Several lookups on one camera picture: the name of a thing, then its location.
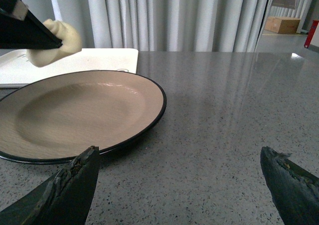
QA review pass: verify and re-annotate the red object in background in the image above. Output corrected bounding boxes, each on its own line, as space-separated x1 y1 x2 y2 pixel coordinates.
304 20 319 48

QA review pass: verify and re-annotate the beige plate with black rim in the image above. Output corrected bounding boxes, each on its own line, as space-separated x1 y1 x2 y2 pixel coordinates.
0 70 167 164

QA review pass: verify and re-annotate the brown cardboard box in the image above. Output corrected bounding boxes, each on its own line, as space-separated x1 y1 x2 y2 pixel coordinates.
265 16 300 34

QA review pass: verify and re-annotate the white bear-print tray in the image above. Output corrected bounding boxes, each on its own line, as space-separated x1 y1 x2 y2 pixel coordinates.
0 48 139 88

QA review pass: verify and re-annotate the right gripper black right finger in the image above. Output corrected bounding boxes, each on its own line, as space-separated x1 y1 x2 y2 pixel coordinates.
260 147 319 225

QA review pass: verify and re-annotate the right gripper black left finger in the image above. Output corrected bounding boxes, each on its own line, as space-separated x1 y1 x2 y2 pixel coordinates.
0 146 99 225

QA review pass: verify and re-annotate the grey pleated curtain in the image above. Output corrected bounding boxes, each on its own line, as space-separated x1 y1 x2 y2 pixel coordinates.
51 0 270 52

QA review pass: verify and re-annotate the white steamed bun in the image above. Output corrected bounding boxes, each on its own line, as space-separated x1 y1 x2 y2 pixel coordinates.
26 19 83 68

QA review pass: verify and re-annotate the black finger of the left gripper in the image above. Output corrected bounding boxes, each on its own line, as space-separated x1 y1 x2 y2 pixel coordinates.
0 0 62 49

